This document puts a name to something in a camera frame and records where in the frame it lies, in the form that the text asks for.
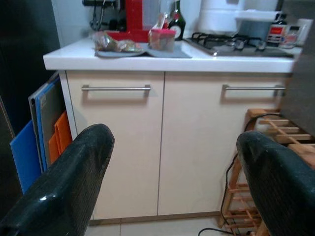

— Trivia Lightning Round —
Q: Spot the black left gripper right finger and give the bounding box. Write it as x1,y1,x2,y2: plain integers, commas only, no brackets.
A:
236,131,315,236

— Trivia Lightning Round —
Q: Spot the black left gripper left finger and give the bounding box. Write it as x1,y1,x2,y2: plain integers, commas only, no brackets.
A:
0,123,115,236

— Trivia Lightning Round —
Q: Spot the grey fridge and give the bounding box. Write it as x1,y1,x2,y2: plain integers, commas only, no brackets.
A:
280,0,315,143

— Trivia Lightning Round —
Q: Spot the wooden slatted rack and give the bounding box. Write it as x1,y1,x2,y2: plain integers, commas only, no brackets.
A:
218,108,315,236

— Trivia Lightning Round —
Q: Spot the blue plastic board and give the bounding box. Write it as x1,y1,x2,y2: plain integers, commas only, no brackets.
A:
9,119,42,195

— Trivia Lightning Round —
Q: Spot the orange plastic board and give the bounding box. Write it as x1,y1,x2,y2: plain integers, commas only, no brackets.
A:
48,111,73,164

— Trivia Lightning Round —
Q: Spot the beige cabinet door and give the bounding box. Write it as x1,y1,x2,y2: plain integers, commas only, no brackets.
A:
157,71,291,216
65,71,165,220

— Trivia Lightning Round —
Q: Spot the grey board with blue edge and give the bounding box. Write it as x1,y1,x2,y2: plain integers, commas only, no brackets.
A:
28,73,63,173

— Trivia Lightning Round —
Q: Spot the beige kitchen base cabinet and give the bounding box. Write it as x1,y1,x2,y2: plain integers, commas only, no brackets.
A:
43,36,303,226

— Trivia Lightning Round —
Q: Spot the white kitchen countertop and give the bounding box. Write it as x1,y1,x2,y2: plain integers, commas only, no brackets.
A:
43,36,303,74

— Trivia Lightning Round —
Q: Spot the clear bag of snacks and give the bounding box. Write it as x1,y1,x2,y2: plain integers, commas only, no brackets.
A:
92,31,148,53

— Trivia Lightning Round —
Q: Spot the steel gas hob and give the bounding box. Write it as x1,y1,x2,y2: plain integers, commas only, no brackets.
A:
186,31,295,59

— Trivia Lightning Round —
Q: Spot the dark jar with red label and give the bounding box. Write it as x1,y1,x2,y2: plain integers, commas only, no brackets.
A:
267,13,288,48

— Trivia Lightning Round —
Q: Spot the grey counter mat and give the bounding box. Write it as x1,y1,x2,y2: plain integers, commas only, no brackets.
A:
95,40,192,59

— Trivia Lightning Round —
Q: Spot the black hanging kitchen utensil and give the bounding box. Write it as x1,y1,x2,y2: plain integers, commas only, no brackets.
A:
89,3,106,30

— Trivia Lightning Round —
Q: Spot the pink lidded food container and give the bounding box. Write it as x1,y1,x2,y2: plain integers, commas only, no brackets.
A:
148,28,177,52

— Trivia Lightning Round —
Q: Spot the red kitchen appliance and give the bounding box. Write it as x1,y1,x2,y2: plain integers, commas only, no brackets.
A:
105,0,155,43

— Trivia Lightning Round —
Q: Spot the white round kitchen appliance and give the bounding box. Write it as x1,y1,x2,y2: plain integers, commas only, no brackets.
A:
198,0,247,32

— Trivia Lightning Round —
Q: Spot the dark glass bottle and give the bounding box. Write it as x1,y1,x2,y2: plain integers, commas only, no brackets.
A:
168,0,187,41

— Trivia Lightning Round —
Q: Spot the black floor cable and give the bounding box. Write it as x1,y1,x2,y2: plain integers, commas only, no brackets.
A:
198,112,281,236

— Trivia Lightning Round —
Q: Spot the steel bar door handle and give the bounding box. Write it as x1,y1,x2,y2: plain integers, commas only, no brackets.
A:
81,85,151,97
222,84,286,97

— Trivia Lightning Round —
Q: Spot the white wall socket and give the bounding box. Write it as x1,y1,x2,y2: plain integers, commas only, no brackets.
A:
296,19,314,47

